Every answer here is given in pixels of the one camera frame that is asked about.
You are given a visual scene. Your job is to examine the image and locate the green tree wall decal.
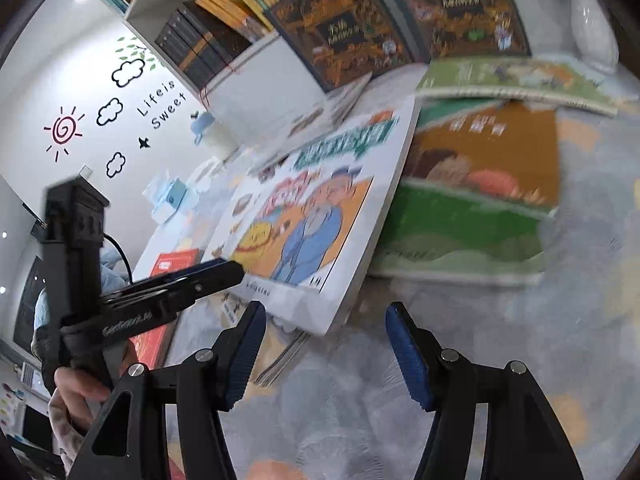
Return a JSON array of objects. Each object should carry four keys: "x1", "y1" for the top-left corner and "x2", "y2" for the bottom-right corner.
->
[{"x1": 114, "y1": 35, "x2": 161, "y2": 73}]

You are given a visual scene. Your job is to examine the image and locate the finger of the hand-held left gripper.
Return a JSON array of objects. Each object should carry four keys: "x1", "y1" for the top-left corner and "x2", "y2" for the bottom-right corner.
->
[
  {"x1": 101, "y1": 259, "x2": 247, "y2": 312},
  {"x1": 131, "y1": 259, "x2": 226, "y2": 292}
]

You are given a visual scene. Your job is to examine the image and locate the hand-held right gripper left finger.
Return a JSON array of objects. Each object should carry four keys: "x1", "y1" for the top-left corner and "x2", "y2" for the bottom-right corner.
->
[{"x1": 66, "y1": 301, "x2": 267, "y2": 480}]

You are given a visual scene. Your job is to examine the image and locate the dark ornate encyclopedia book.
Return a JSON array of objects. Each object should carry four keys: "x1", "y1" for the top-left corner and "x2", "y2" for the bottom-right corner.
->
[
  {"x1": 380, "y1": 0, "x2": 532, "y2": 61},
  {"x1": 263, "y1": 0, "x2": 426, "y2": 93}
]

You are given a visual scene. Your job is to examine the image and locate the white ribbed vase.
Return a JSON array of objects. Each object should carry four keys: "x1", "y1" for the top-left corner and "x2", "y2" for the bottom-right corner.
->
[{"x1": 562, "y1": 0, "x2": 621, "y2": 76}]

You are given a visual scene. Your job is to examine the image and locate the chick and old-man comic book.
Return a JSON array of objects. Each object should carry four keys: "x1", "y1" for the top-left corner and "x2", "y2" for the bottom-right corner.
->
[{"x1": 202, "y1": 95, "x2": 422, "y2": 337}]

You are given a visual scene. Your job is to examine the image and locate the tidy stack of picture books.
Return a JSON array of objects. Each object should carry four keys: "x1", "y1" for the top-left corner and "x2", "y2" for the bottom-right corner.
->
[{"x1": 129, "y1": 249, "x2": 202, "y2": 368}]

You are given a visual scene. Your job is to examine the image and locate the white book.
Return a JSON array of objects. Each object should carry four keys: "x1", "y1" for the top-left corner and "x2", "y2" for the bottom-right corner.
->
[{"x1": 207, "y1": 57, "x2": 620, "y2": 387}]

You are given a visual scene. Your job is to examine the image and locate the person's left hand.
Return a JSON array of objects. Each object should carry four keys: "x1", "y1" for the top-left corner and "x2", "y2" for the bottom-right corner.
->
[{"x1": 51, "y1": 365, "x2": 109, "y2": 414}]

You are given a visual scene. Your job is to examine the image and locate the white bottle with blue lid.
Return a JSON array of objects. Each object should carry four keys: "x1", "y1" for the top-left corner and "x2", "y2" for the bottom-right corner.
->
[{"x1": 191, "y1": 111, "x2": 236, "y2": 158}]

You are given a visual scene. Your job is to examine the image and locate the red sun wall decal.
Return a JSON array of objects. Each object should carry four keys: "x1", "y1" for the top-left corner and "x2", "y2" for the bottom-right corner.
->
[{"x1": 44, "y1": 106, "x2": 85, "y2": 163}]

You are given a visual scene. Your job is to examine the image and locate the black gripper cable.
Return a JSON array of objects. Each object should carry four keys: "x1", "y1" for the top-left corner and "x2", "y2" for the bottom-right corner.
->
[{"x1": 102, "y1": 232, "x2": 135, "y2": 283}]

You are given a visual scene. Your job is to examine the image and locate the blue tissue pack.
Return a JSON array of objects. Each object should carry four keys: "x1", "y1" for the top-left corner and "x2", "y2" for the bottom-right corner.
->
[{"x1": 142, "y1": 170, "x2": 198, "y2": 225}]

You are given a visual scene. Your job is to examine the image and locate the white bookshelf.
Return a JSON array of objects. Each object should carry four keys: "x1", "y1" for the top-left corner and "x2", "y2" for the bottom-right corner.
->
[{"x1": 87, "y1": 0, "x2": 501, "y2": 136}]

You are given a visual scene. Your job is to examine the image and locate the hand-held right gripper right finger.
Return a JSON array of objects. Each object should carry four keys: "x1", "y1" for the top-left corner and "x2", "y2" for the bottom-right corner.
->
[{"x1": 385, "y1": 302, "x2": 587, "y2": 480}]

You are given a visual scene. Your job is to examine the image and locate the large black cloud wall decal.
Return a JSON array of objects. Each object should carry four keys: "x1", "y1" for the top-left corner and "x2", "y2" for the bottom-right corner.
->
[{"x1": 111, "y1": 57, "x2": 147, "y2": 87}]

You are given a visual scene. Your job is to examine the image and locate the black lettering wall decal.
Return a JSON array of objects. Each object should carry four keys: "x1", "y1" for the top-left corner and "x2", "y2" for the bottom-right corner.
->
[{"x1": 136, "y1": 79, "x2": 187, "y2": 131}]

